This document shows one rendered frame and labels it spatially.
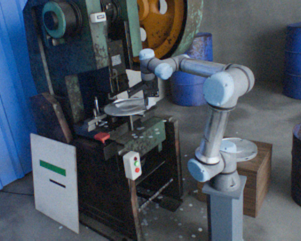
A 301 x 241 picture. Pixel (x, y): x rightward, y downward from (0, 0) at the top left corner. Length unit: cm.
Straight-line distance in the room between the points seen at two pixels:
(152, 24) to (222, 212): 119
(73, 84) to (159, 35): 63
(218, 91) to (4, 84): 195
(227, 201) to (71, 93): 107
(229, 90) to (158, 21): 96
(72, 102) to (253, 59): 351
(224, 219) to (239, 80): 77
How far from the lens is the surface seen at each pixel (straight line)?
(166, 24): 189
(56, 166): 203
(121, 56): 174
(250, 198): 200
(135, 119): 173
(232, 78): 112
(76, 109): 186
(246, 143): 213
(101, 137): 145
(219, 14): 495
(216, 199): 155
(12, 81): 269
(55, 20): 150
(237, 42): 488
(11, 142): 273
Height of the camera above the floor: 136
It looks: 21 degrees down
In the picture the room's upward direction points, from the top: 7 degrees counter-clockwise
